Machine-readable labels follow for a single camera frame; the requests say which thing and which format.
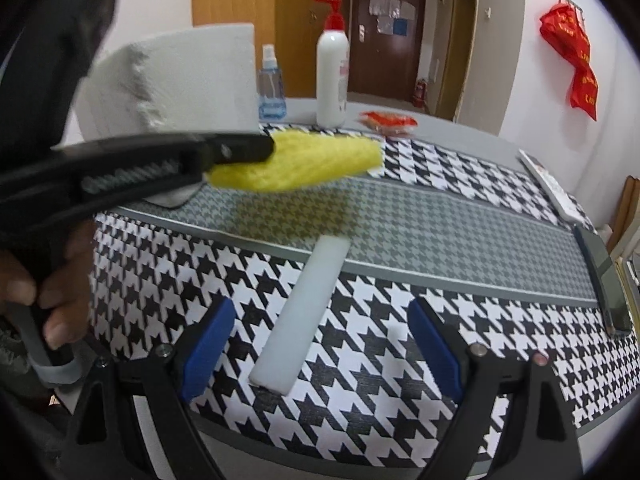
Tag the red snack packet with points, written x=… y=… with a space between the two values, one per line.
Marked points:
x=389 y=124

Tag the black smartphone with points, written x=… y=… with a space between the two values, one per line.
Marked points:
x=606 y=284

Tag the white styrofoam block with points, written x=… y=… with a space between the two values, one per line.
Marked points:
x=197 y=79

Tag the person's left hand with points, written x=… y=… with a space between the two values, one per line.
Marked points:
x=66 y=293

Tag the houndstooth table mat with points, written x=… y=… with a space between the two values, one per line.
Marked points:
x=479 y=242

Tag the grey cloth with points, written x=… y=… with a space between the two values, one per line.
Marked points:
x=175 y=198

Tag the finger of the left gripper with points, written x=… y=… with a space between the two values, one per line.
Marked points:
x=235 y=148

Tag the yellow foam net sleeve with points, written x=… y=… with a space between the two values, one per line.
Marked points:
x=301 y=159

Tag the blue spray bottle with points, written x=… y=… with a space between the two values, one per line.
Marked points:
x=271 y=98

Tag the white remote control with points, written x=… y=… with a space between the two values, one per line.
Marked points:
x=561 y=201

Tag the dark brown door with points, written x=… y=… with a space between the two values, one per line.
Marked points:
x=385 y=47

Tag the red hanging bag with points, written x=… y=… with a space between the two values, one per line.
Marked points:
x=561 y=30

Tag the wooden wardrobe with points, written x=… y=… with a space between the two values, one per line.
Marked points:
x=292 y=26

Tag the white foam strip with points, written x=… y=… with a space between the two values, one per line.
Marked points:
x=285 y=350

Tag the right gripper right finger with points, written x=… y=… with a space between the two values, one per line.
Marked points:
x=442 y=348

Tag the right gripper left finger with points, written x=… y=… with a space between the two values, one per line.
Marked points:
x=200 y=346

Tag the red fire extinguisher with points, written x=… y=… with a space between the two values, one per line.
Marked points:
x=419 y=96

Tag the white pump bottle red top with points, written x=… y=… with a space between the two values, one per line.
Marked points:
x=332 y=69

